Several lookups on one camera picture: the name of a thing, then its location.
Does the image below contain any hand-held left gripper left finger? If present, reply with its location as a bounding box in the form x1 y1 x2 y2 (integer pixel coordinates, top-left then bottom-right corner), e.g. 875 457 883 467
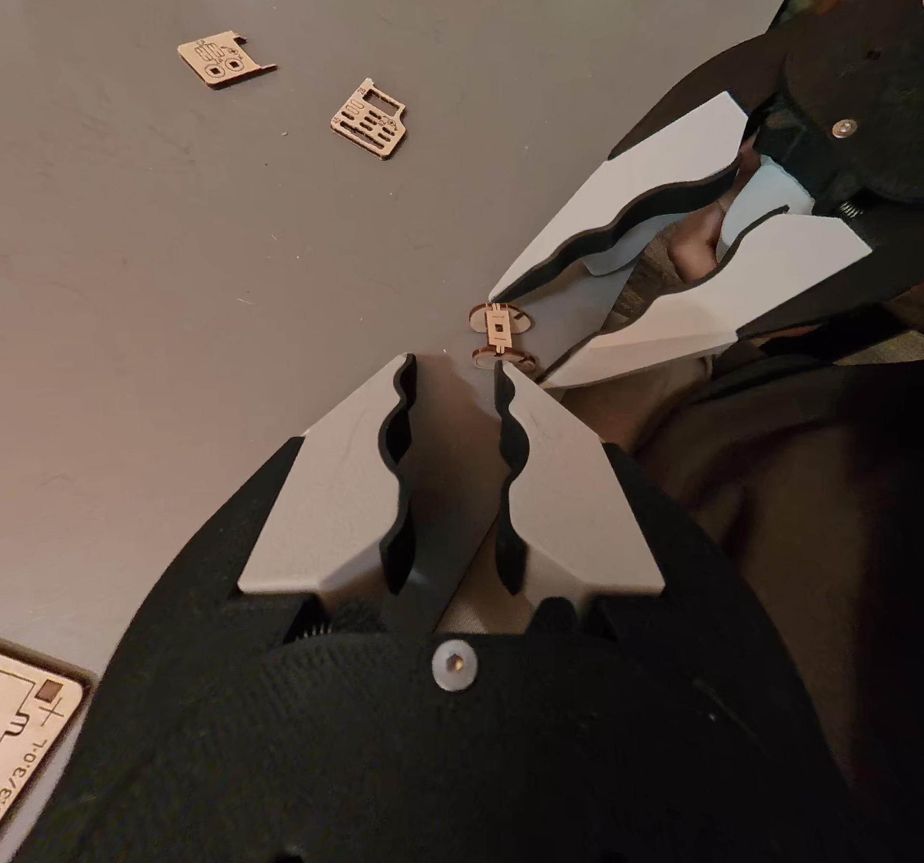
237 352 420 597

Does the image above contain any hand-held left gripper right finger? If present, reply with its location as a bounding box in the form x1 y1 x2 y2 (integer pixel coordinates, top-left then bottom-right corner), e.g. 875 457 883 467
493 362 667 600

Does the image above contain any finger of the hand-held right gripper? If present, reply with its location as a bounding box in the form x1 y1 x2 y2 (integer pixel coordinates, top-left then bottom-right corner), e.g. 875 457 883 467
536 205 874 391
488 89 752 305

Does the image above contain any wooden offcut with slot grid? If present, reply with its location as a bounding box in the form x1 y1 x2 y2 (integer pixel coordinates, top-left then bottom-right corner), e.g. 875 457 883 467
330 78 407 161

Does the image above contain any grey desk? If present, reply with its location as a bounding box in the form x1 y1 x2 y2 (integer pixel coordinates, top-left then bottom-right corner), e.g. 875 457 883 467
0 0 795 850

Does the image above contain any person's right hand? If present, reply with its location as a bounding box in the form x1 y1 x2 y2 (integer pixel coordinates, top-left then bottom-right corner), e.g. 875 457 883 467
671 201 732 279

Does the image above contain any person's olive shirt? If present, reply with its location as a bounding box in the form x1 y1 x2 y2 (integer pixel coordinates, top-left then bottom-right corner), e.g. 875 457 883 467
563 286 924 863

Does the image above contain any wooden parts sheet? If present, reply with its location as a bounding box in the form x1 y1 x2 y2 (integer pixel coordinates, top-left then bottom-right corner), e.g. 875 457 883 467
0 638 98 838

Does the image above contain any wooden offcut with square holes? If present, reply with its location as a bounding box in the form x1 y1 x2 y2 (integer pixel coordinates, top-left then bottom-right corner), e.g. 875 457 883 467
177 29 277 90

